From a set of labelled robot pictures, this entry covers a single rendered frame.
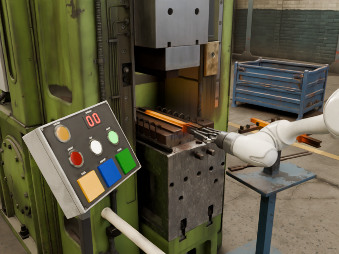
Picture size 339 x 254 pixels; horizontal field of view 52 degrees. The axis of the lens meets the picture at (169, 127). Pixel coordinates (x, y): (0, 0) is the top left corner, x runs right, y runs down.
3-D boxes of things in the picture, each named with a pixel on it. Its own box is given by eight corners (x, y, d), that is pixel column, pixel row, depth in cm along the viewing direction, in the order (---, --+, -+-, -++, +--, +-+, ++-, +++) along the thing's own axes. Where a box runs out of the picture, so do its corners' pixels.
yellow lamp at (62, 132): (72, 139, 105) (71, 126, 104) (58, 143, 102) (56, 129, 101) (68, 137, 107) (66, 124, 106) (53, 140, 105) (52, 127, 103)
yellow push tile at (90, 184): (105, 190, 109) (94, 169, 108) (90, 201, 103) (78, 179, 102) (101, 192, 110) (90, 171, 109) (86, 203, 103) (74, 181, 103)
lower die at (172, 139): (197, 139, 169) (198, 122, 166) (165, 149, 157) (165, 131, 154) (146, 119, 199) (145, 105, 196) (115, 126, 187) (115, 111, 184)
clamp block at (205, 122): (214, 133, 176) (215, 121, 174) (203, 137, 171) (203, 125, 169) (198, 127, 185) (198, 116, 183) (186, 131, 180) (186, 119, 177)
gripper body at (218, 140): (221, 152, 142) (205, 146, 148) (234, 147, 147) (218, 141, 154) (222, 135, 139) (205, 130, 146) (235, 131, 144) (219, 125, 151)
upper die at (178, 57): (199, 66, 157) (200, 44, 154) (165, 71, 145) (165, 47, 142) (144, 56, 187) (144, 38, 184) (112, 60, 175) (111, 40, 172)
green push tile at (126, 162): (136, 165, 126) (127, 147, 125) (125, 174, 120) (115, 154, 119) (133, 167, 127) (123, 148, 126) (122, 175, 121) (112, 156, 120)
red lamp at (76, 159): (86, 164, 106) (85, 151, 104) (71, 169, 103) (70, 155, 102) (81, 161, 108) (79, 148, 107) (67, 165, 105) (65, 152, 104)
